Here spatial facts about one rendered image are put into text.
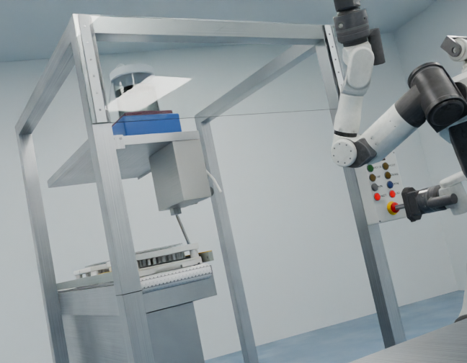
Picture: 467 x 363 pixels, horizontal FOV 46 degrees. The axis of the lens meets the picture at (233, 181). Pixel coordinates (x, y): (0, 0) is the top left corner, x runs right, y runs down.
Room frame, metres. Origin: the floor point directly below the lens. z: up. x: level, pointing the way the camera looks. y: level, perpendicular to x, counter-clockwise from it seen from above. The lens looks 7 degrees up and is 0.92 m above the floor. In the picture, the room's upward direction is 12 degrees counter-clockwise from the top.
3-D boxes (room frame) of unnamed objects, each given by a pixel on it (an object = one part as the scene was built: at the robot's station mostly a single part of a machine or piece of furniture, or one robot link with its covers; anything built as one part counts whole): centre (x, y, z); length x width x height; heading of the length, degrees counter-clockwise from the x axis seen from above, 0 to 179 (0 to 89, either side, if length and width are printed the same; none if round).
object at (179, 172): (1.88, 0.18, 1.20); 0.22 x 0.11 x 0.20; 31
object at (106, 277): (2.23, 0.70, 0.91); 1.32 x 0.02 x 0.03; 31
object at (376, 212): (2.09, -0.55, 1.03); 0.17 x 0.06 x 0.26; 121
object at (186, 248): (1.88, 0.32, 0.95); 0.25 x 0.24 x 0.02; 122
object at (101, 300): (2.31, 0.59, 0.83); 1.30 x 0.29 x 0.10; 31
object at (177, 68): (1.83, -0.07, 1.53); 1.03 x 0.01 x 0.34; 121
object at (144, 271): (1.88, 0.32, 0.90); 0.24 x 0.24 x 0.02; 32
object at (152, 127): (1.85, 0.27, 1.37); 0.21 x 0.20 x 0.09; 121
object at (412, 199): (1.94, -0.64, 0.94); 0.12 x 0.10 x 0.13; 31
